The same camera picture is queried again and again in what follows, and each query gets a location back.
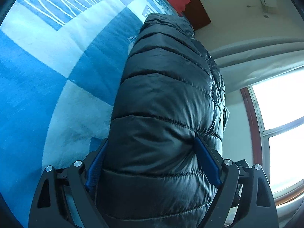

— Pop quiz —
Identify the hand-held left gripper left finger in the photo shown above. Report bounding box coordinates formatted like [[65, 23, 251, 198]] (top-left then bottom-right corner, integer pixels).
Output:
[[28, 138, 113, 228]]

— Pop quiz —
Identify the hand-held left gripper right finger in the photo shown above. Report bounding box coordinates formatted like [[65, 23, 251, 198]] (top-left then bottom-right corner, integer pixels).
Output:
[[194, 136, 279, 228]]

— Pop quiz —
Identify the grey curtain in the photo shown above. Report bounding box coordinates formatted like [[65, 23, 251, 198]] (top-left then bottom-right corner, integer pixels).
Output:
[[210, 37, 304, 93]]

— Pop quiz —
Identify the blue patterned bed sheet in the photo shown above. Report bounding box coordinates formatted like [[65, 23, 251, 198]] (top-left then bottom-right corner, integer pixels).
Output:
[[0, 0, 188, 197]]

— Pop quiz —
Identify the black puffer jacket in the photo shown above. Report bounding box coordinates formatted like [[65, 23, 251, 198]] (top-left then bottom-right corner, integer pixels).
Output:
[[95, 13, 230, 228]]

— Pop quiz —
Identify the wooden headboard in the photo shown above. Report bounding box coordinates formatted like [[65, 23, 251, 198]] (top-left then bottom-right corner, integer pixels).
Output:
[[180, 0, 212, 30]]

